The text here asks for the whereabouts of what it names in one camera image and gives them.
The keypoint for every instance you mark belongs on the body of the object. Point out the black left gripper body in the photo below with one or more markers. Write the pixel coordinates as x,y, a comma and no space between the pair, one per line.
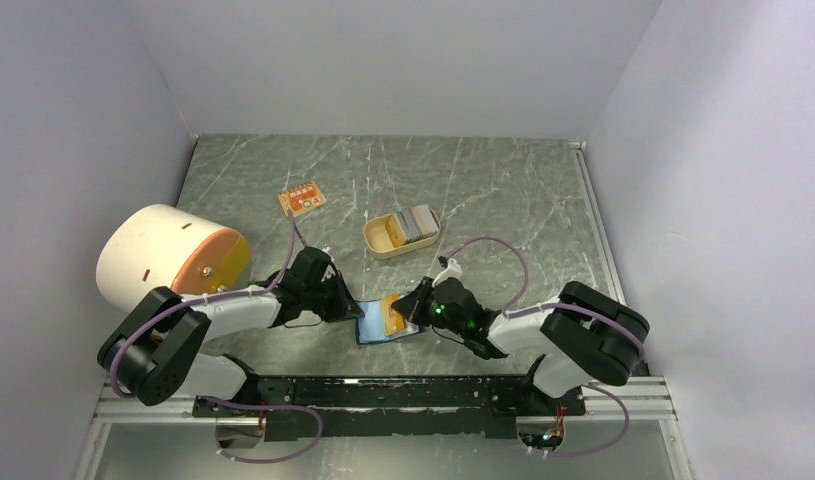
314,298

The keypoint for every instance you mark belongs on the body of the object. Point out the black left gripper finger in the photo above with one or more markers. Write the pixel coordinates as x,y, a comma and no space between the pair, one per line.
344,307
339,287

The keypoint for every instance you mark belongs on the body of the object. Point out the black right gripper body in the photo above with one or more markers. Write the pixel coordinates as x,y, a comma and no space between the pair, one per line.
432,313

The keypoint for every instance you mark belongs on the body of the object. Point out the gold credit card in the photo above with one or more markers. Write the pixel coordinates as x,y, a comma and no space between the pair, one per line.
393,322

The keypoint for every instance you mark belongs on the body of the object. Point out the blue leather card holder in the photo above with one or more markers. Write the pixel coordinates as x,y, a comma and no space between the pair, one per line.
369,328

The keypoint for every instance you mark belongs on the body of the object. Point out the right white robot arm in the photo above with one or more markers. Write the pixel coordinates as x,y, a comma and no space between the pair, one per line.
581,335

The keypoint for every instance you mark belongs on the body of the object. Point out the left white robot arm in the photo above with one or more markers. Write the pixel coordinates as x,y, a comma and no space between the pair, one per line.
156,351

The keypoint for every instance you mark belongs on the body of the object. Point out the beige oval card tray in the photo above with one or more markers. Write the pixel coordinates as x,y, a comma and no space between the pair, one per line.
379,244

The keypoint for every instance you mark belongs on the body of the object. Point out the stack of cards in tray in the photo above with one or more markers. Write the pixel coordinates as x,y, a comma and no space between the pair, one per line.
411,225

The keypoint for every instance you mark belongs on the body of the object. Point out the large white cylinder roll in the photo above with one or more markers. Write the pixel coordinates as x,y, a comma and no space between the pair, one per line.
160,245

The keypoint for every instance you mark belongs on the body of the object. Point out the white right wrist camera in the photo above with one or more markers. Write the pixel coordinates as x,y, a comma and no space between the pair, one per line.
450,269

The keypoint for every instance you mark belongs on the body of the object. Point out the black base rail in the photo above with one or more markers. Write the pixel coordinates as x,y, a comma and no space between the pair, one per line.
291,407

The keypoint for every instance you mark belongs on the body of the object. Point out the aluminium frame rail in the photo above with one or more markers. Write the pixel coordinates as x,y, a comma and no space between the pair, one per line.
628,432

